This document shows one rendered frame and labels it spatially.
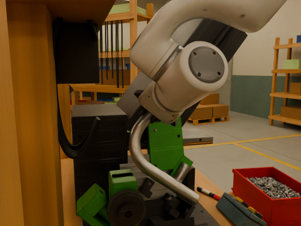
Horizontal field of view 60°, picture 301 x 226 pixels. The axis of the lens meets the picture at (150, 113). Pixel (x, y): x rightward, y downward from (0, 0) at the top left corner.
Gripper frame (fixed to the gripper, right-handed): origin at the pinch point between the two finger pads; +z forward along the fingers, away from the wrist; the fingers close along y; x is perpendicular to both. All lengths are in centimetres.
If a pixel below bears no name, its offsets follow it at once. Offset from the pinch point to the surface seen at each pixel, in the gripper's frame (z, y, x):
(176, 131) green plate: 14.1, -11.5, -5.9
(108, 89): 272, 44, -92
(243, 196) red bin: 41, -58, -12
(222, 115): 554, -205, -337
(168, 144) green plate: 14.7, -11.8, -1.1
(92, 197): -10.8, 0.0, 25.2
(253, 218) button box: 8.4, -45.1, 2.7
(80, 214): -10.0, -0.2, 28.8
